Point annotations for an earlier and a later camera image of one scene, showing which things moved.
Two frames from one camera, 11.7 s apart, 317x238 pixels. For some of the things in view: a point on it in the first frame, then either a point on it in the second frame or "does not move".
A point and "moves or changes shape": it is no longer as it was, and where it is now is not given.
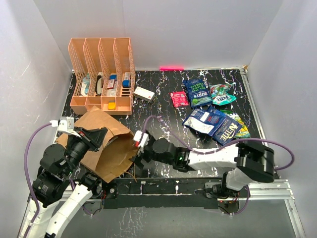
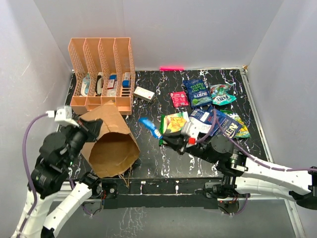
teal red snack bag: [219, 93] does not move
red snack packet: [179, 98] does not move
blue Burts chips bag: [198, 93] does not move
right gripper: [137, 160] to [176, 141]
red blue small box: [111, 81] does not move
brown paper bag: [117, 151] moves or changes shape
